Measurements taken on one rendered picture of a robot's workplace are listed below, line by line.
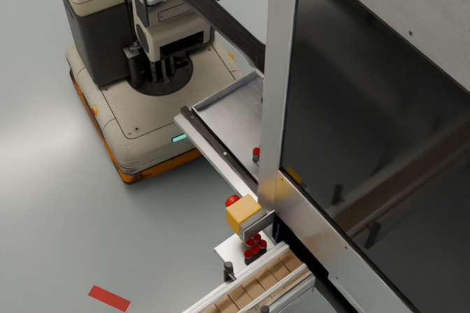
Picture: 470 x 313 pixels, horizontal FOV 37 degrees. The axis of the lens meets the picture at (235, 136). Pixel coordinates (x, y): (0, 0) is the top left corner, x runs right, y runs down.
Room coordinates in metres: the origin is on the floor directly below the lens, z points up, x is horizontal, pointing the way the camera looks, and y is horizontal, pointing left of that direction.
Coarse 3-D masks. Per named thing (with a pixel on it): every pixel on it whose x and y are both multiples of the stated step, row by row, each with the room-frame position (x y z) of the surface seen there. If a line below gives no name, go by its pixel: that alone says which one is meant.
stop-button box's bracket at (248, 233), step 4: (272, 212) 0.79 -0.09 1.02; (268, 216) 0.78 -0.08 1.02; (272, 216) 0.79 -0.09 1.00; (260, 220) 0.77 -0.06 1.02; (264, 220) 0.78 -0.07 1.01; (268, 220) 0.79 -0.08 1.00; (272, 220) 0.79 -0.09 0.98; (256, 224) 0.76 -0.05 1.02; (260, 224) 0.77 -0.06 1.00; (264, 224) 0.78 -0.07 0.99; (268, 224) 0.79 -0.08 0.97; (248, 228) 0.75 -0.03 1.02; (252, 228) 0.76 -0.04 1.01; (256, 228) 0.76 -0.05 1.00; (260, 228) 0.77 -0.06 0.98; (244, 232) 0.74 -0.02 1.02; (248, 232) 0.75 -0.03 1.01; (252, 232) 0.76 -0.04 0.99; (256, 232) 0.76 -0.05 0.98; (244, 236) 0.74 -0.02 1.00; (248, 236) 0.75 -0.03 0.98; (252, 236) 0.76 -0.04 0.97; (244, 240) 0.74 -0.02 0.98
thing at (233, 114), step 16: (240, 80) 1.29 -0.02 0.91; (256, 80) 1.31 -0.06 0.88; (208, 96) 1.22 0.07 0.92; (224, 96) 1.25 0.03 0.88; (240, 96) 1.25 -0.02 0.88; (256, 96) 1.25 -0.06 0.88; (192, 112) 1.18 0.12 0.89; (208, 112) 1.19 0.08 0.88; (224, 112) 1.19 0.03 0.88; (240, 112) 1.19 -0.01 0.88; (256, 112) 1.19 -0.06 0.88; (208, 128) 1.12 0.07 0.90; (224, 128) 1.14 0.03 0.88; (240, 128) 1.14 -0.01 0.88; (256, 128) 1.14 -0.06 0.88; (224, 144) 1.06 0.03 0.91; (240, 144) 1.08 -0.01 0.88; (256, 144) 1.08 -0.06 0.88; (240, 160) 1.01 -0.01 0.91; (256, 176) 0.98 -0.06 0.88
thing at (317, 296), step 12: (288, 240) 0.79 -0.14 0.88; (300, 240) 0.79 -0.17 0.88; (300, 252) 0.76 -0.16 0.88; (312, 264) 0.72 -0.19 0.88; (324, 276) 0.69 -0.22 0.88; (324, 288) 0.66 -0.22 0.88; (312, 300) 0.67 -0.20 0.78; (324, 300) 0.64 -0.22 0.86; (336, 300) 0.63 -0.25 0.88; (288, 312) 0.72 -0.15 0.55; (300, 312) 0.69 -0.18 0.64; (312, 312) 0.66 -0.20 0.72; (324, 312) 0.63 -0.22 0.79; (336, 312) 0.60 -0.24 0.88; (348, 312) 0.60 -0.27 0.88
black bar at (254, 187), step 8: (184, 112) 1.18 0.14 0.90; (192, 120) 1.15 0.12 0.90; (200, 128) 1.13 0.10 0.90; (208, 136) 1.10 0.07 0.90; (216, 144) 1.07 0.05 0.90; (224, 152) 1.04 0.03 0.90; (232, 160) 1.02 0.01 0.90; (232, 168) 1.00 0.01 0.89; (240, 168) 0.99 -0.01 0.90; (240, 176) 0.97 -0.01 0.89; (248, 176) 0.97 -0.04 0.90; (248, 184) 0.94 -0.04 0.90; (256, 184) 0.94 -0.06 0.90; (256, 192) 0.92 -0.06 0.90
